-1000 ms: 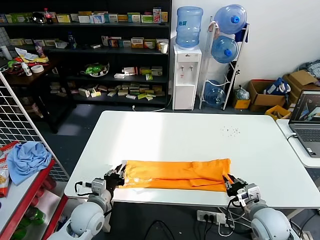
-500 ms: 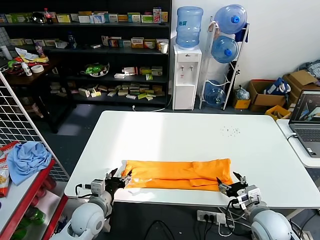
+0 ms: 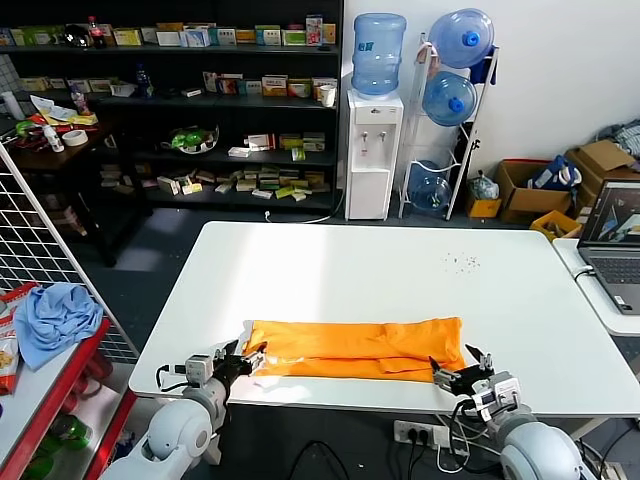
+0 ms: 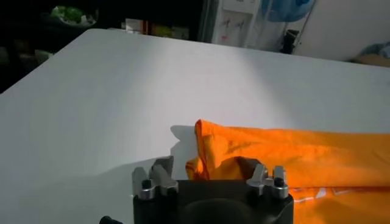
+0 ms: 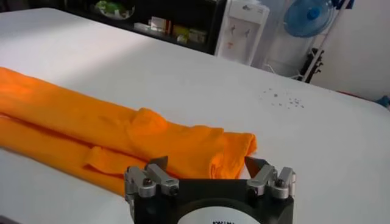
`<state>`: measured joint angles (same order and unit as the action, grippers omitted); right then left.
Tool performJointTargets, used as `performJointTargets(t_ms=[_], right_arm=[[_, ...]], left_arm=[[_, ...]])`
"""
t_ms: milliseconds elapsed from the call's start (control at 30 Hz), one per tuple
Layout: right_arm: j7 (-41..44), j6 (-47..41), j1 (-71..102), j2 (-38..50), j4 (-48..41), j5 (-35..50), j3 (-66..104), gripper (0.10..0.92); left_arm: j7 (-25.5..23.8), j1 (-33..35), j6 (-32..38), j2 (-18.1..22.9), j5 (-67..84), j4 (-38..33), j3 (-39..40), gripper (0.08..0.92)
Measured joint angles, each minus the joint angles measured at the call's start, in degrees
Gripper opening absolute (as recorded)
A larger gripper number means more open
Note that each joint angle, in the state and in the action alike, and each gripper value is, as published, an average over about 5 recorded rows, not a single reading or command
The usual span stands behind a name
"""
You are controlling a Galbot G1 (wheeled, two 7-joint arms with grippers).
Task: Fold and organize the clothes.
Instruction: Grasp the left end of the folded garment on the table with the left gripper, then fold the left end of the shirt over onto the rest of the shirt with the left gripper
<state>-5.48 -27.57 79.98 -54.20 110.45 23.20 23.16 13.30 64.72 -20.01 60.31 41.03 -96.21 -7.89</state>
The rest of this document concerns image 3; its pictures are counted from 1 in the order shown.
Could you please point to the wide green box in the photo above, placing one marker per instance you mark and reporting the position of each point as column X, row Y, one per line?
column 42, row 35

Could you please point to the cream medicine box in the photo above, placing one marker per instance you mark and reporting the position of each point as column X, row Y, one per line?
column 316, row 82

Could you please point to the light blue crumpled cloth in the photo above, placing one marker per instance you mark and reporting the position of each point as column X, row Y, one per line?
column 55, row 320

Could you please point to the blue drink bottle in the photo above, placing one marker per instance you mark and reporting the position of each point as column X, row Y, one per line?
column 144, row 80

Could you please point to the black shelving unit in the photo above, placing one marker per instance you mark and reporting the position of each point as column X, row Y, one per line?
column 225, row 120

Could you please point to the cola bottle red cap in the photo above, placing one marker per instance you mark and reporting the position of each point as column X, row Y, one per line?
column 95, row 32

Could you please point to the yellow green medicine box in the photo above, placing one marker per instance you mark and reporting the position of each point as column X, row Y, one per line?
column 191, row 188
column 290, row 141

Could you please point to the dark wooden side table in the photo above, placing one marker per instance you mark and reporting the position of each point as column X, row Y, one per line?
column 90, row 165

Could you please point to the blue white medicine box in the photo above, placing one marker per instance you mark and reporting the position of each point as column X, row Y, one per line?
column 195, row 37

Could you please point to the small white bottle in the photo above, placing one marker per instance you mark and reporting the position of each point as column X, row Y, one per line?
column 56, row 140

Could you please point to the blue capped water jug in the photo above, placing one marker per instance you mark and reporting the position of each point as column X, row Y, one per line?
column 447, row 100
column 460, row 37

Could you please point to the beige tape roll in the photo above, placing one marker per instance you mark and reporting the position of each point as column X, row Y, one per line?
column 75, row 137

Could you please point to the yellow white paper stack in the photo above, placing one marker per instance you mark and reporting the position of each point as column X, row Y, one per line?
column 55, row 112

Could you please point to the teal white medicine box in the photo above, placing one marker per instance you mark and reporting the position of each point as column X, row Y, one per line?
column 250, row 88

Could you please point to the red metal shelf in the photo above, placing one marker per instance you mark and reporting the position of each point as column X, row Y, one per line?
column 62, row 395

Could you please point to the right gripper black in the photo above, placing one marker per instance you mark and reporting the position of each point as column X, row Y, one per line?
column 467, row 381

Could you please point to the blue labelled water jug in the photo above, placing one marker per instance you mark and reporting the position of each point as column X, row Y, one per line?
column 377, row 55

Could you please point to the small green box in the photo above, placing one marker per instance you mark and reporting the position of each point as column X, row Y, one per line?
column 298, row 154

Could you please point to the small yellow box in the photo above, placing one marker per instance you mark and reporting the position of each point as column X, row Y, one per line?
column 246, row 36

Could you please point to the striped blue fabric pile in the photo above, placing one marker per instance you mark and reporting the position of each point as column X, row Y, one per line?
column 622, row 135

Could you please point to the narrow white box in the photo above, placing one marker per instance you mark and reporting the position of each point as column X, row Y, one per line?
column 210, row 82

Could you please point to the clear plastic bag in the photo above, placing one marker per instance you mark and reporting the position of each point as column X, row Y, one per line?
column 484, row 187

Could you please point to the yellow white medicine box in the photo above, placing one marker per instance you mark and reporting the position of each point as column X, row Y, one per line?
column 127, row 36

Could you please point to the orange white medicine box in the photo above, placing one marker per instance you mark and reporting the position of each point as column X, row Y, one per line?
column 230, row 86

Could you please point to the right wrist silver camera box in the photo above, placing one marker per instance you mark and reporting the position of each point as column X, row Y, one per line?
column 497, row 392

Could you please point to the small yellow carton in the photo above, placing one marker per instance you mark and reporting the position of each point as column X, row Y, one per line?
column 484, row 207

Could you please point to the red white snack bag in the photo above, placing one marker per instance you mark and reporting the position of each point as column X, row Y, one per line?
column 15, row 300

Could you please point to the pink drink bottle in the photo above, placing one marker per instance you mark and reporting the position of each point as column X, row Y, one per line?
column 80, row 100

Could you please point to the flat white box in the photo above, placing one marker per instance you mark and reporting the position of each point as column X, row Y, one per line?
column 239, row 151
column 222, row 188
column 300, row 196
column 191, row 92
column 262, row 193

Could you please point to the flat yellow box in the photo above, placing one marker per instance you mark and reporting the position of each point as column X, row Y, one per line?
column 170, row 26

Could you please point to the yellow plastic crate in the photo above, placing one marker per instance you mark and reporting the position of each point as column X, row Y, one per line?
column 555, row 222

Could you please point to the white paper cup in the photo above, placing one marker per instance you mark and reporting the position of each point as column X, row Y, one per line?
column 327, row 95

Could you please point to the open brown cardboard box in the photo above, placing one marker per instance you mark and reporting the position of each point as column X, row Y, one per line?
column 525, row 197

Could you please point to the green plastic wrapper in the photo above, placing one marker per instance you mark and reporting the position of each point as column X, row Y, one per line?
column 24, row 127

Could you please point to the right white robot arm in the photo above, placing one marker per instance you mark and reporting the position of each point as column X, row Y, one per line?
column 540, row 450

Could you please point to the tall pink box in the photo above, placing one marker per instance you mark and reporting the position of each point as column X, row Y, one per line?
column 314, row 30

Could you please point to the blue shopping bag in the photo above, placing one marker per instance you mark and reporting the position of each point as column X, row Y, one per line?
column 552, row 175

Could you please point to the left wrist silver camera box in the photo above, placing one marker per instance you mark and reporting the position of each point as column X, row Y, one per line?
column 199, row 369

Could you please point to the red white medicine box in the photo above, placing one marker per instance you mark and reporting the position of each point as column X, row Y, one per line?
column 260, row 141

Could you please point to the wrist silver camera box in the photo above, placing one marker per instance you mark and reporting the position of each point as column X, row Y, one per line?
column 497, row 392
column 199, row 369

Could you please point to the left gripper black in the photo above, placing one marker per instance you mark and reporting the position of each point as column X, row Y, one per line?
column 229, row 369

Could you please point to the shiny dark round bowl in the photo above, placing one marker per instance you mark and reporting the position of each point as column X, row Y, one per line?
column 75, row 36

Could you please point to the bowl of green fruit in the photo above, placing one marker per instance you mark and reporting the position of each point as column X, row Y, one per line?
column 192, row 139

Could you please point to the white metal jug rack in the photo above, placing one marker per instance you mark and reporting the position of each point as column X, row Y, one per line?
column 453, row 200

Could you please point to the empty clear blue jug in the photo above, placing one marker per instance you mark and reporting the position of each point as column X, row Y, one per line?
column 430, row 192

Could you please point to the orange t-shirt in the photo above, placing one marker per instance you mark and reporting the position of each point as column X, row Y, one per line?
column 360, row 345

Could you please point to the white paper roll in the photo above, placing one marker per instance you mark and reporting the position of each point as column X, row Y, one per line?
column 11, row 104

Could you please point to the dark blue hanging cloth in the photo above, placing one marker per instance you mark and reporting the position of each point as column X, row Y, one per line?
column 484, row 70

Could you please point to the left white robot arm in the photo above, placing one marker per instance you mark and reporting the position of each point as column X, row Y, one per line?
column 175, row 435

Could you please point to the black item by rack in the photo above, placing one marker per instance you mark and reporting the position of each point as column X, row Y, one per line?
column 467, row 140

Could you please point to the closed brown cardboard box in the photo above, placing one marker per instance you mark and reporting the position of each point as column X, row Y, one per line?
column 602, row 160

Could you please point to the white water dispenser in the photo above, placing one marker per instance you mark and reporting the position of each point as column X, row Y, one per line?
column 370, row 185

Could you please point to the green plastic bottle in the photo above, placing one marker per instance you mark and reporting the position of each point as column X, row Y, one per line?
column 72, row 430

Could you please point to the grey open laptop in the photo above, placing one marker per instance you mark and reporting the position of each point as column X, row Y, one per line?
column 610, row 270

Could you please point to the white power strip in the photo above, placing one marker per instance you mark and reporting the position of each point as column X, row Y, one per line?
column 417, row 432

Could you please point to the white box yellow band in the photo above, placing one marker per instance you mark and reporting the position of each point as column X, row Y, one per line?
column 275, row 86

